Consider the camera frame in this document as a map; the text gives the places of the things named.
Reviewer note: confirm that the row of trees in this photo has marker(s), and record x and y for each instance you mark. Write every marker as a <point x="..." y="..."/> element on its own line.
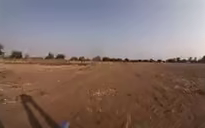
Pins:
<point x="60" y="56"/>

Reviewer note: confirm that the brown bare dirt ground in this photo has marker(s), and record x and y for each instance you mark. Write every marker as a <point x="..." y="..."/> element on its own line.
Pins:
<point x="123" y="86"/>

